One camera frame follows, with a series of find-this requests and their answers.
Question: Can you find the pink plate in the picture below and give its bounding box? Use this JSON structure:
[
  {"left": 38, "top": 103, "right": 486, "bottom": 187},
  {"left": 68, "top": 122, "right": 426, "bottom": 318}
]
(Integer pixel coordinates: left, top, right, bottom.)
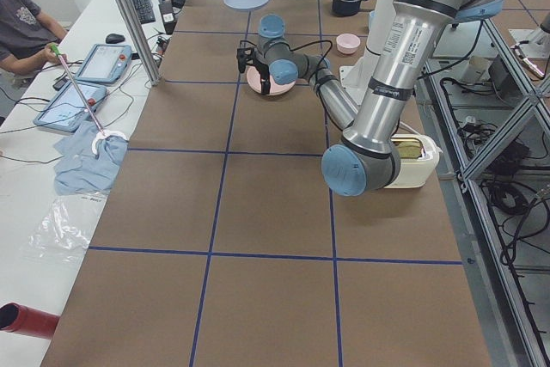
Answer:
[{"left": 246, "top": 66, "right": 296, "bottom": 96}]

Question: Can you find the pink bowl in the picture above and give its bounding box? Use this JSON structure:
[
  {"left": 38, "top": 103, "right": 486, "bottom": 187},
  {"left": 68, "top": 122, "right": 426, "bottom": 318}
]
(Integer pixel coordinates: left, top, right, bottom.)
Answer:
[{"left": 336, "top": 33, "right": 361, "bottom": 55}]

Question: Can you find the black keyboard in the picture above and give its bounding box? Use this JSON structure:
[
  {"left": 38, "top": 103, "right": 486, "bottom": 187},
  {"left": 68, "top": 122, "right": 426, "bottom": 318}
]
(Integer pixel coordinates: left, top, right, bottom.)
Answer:
[{"left": 131, "top": 0, "right": 156, "bottom": 24}]

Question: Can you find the light blue cup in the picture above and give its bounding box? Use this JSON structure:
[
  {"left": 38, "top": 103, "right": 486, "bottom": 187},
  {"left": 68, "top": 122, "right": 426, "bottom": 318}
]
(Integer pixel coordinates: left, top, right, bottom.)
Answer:
[{"left": 368, "top": 10, "right": 376, "bottom": 31}]

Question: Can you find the black computer mouse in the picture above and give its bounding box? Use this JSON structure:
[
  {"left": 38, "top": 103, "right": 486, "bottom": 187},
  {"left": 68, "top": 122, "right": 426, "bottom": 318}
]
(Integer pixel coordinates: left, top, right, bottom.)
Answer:
[{"left": 105, "top": 34, "right": 125, "bottom": 44}]

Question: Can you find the toast slice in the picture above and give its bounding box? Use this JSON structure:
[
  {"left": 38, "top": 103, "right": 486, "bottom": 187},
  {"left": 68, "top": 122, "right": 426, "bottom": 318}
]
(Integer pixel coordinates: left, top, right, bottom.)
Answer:
[{"left": 394, "top": 139, "right": 424, "bottom": 159}]

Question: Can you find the upper teach pendant tablet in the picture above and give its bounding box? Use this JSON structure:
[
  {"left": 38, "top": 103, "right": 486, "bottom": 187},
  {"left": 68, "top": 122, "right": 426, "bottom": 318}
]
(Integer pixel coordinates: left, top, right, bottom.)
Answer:
[{"left": 75, "top": 44, "right": 132, "bottom": 85}]

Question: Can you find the teach pendant tablet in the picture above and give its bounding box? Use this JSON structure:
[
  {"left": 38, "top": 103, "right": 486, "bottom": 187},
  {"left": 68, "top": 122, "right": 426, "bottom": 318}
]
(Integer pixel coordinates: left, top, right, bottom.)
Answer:
[
  {"left": 75, "top": 44, "right": 132, "bottom": 85},
  {"left": 34, "top": 82, "right": 107, "bottom": 132}
]

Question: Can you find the pink reacher grabber stick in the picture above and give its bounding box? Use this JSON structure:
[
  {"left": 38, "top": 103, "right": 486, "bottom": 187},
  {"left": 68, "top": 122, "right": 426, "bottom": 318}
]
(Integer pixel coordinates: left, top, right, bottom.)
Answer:
[{"left": 48, "top": 44, "right": 128, "bottom": 156}]

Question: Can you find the cream toaster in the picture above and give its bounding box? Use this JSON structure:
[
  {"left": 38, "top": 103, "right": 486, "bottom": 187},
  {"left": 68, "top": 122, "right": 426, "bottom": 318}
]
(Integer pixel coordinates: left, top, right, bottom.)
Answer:
[{"left": 386, "top": 134, "right": 442, "bottom": 189}]

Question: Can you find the lower teach pendant tablet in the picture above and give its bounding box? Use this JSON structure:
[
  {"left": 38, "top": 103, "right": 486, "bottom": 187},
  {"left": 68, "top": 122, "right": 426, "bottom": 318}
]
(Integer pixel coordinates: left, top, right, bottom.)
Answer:
[{"left": 34, "top": 82, "right": 107, "bottom": 132}]

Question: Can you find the blue cloth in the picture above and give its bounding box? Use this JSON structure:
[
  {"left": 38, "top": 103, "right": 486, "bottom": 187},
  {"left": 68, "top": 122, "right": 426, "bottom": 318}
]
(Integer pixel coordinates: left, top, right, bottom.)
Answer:
[{"left": 53, "top": 121, "right": 127, "bottom": 195}]

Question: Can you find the seated person grey shirt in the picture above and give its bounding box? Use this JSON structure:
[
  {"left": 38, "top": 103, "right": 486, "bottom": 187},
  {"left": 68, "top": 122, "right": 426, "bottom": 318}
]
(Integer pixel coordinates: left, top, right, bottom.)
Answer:
[{"left": 1, "top": 0, "right": 68, "bottom": 76}]

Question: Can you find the clear plastic bag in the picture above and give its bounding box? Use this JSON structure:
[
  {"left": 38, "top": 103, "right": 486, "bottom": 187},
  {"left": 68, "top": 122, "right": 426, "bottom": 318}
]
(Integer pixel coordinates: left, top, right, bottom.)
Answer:
[{"left": 23, "top": 194, "right": 107, "bottom": 265}]

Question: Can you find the red tube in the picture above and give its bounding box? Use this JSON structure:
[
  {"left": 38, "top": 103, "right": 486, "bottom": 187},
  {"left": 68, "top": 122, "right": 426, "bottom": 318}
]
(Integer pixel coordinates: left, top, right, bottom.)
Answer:
[{"left": 1, "top": 303, "right": 59, "bottom": 339}]

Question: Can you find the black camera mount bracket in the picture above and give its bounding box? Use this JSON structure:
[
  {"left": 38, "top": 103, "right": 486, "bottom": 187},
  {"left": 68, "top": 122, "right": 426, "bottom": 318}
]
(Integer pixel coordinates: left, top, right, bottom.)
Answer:
[{"left": 236, "top": 46, "right": 256, "bottom": 74}]

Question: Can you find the aluminium frame post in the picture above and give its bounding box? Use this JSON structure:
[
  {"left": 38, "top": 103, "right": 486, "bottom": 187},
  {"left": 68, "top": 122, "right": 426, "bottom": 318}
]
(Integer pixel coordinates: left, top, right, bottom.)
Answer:
[{"left": 115, "top": 0, "right": 161, "bottom": 86}]

